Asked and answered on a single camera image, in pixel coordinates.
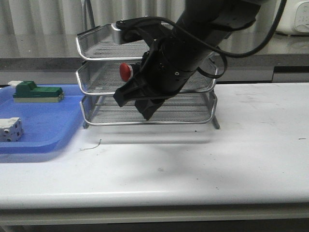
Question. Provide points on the grey back counter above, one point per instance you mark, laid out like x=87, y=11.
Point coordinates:
x=54, y=59

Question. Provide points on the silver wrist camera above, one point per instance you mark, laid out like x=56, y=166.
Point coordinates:
x=118, y=32

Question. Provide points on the blue plastic tray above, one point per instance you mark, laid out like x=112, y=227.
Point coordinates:
x=47, y=126

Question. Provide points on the red emergency stop button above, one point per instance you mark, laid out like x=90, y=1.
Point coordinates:
x=127, y=71

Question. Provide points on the white grey connector block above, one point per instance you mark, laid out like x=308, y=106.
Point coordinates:
x=11, y=129

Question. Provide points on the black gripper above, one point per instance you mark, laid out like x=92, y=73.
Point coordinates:
x=163, y=73

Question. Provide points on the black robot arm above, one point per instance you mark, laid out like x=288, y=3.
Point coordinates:
x=206, y=22

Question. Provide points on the green terminal block component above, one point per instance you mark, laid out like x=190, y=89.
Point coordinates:
x=28, y=91

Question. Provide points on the silver mesh tray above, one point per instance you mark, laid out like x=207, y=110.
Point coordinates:
x=189, y=108
x=97, y=44
x=102, y=77

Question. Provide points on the silver rack frame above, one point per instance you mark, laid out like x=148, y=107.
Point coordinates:
x=88, y=23

